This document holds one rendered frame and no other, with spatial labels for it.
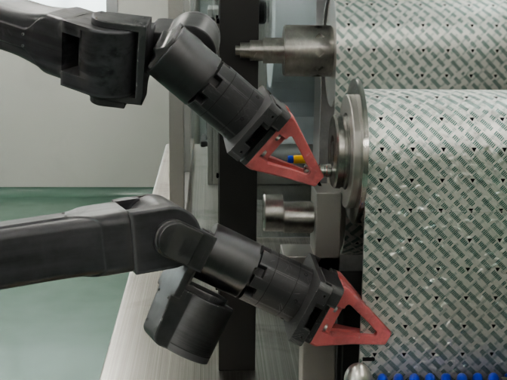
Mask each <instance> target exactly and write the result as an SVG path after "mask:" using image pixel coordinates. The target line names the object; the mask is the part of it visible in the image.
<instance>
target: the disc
mask: <svg viewBox="0 0 507 380"><path fill-rule="evenodd" d="M347 94H354V95H355V98H356V100H357V103H358V111H359V117H360V126H361V171H360V180H359V187H358V196H357V200H356V202H355V205H354V207H353V208H346V212H347V216H348V218H349V221H350V222H351V223H352V224H353V225H357V224H358V223H359V222H360V220H361V217H362V214H363V212H364V202H365V200H366V194H367V179H368V164H369V130H368V116H367V103H366V97H365V93H364V87H363V84H362V83H361V81H360V80H359V78H353V79H352V80H351V81H350V84H349V87H348V90H347Z"/></svg>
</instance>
